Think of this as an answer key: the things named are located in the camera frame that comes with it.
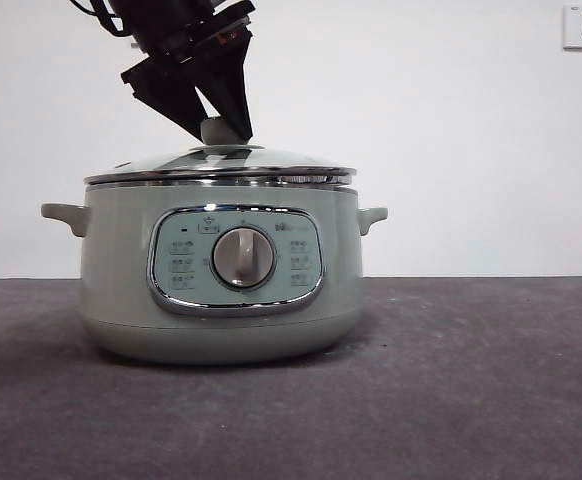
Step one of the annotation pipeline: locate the glass lid with green knob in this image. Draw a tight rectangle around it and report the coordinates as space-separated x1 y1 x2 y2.
82 117 359 189

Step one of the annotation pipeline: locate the pale green electric cooking pot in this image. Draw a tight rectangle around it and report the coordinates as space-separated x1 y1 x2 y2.
40 183 390 366

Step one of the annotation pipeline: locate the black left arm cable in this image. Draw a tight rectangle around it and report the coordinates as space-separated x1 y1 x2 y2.
68 0 140 40

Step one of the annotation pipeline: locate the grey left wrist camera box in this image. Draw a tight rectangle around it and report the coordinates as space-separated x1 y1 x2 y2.
205 0 252 13

